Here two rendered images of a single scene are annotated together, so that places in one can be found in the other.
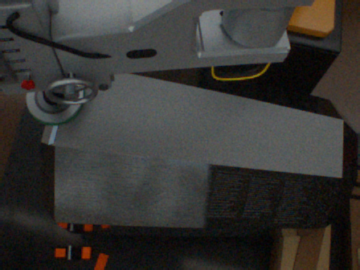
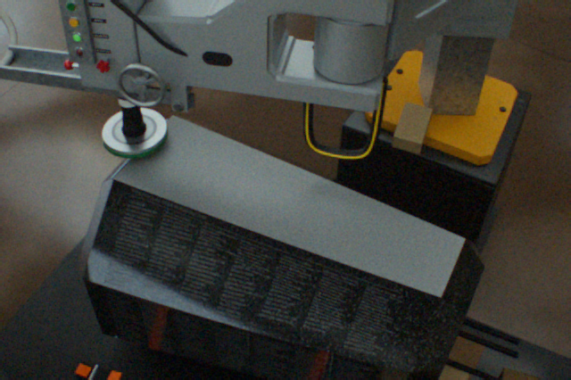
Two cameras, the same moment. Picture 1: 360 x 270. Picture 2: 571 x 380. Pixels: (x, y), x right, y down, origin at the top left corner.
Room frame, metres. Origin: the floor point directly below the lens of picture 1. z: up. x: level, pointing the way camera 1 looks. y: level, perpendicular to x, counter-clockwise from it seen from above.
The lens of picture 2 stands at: (-0.66, -0.63, 2.36)
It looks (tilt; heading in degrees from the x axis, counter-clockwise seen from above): 47 degrees down; 24
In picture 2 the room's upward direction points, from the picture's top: 2 degrees clockwise
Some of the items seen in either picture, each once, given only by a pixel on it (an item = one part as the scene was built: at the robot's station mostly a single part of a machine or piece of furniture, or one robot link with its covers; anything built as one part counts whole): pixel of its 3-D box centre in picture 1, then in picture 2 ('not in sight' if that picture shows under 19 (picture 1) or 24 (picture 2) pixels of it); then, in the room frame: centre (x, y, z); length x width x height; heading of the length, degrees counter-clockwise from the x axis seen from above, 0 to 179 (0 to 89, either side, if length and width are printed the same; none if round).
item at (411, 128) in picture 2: not in sight; (412, 127); (1.14, -0.30, 0.81); 0.20 x 0.10 x 0.05; 6
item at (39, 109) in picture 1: (55, 96); (134, 130); (0.61, 0.48, 0.89); 0.21 x 0.21 x 0.01
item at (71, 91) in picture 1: (71, 80); (145, 78); (0.52, 0.33, 1.22); 0.15 x 0.10 x 0.15; 104
